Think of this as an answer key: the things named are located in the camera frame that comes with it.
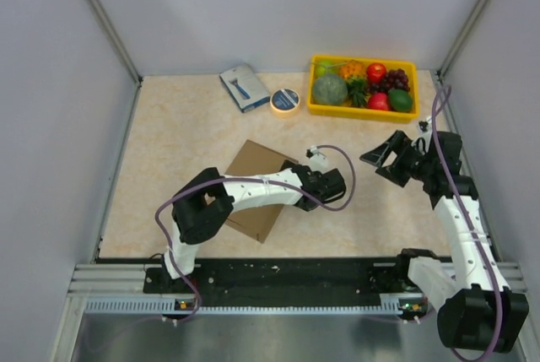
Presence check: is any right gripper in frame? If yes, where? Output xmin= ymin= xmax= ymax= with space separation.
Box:
xmin=360 ymin=130 xmax=435 ymax=186

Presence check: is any brown cardboard box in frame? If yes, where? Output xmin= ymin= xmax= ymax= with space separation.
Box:
xmin=224 ymin=140 xmax=302 ymax=243

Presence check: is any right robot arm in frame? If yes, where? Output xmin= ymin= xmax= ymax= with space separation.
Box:
xmin=360 ymin=131 xmax=529 ymax=354

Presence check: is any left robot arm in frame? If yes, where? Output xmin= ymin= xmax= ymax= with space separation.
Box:
xmin=162 ymin=160 xmax=347 ymax=292

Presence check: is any razor package box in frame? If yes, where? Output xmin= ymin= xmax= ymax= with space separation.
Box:
xmin=219 ymin=63 xmax=270 ymax=113

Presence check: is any red apple in front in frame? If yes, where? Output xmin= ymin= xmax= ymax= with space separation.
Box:
xmin=367 ymin=93 xmax=392 ymax=111

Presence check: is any red apple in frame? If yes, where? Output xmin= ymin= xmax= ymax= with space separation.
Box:
xmin=366 ymin=62 xmax=386 ymax=84
xmin=367 ymin=93 xmax=392 ymax=111

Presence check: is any green avocado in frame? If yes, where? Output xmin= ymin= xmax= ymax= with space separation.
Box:
xmin=388 ymin=89 xmax=413 ymax=112

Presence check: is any yellow tape roll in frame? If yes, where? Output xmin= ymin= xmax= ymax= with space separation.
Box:
xmin=269 ymin=89 xmax=301 ymax=118

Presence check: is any green netted melon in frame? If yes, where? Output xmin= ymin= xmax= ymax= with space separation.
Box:
xmin=312 ymin=73 xmax=348 ymax=105

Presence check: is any dark purple grape bunch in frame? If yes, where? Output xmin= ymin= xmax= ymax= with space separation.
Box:
xmin=368 ymin=68 xmax=410 ymax=94

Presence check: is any red apple at back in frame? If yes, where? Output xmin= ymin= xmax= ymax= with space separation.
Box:
xmin=366 ymin=62 xmax=386 ymax=84

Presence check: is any orange pineapple with leaves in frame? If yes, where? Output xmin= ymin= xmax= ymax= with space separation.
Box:
xmin=338 ymin=60 xmax=367 ymax=108

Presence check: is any yellow plastic tray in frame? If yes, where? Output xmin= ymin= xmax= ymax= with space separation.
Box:
xmin=306 ymin=54 xmax=419 ymax=123

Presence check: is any green apple with stem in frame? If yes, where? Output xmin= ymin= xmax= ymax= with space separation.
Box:
xmin=312 ymin=60 xmax=346 ymax=78

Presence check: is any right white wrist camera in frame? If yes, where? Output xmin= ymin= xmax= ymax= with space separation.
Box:
xmin=414 ymin=116 xmax=432 ymax=154

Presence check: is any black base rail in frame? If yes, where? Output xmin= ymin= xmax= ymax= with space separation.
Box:
xmin=143 ymin=257 xmax=429 ymax=318

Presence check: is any right aluminium frame post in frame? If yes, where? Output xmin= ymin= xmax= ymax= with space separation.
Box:
xmin=435 ymin=0 xmax=492 ymax=84

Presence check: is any aluminium frame post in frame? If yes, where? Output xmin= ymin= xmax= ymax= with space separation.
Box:
xmin=86 ymin=0 xmax=143 ymax=86
xmin=435 ymin=0 xmax=492 ymax=84

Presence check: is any left aluminium frame post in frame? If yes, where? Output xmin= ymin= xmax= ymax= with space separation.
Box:
xmin=86 ymin=0 xmax=143 ymax=86

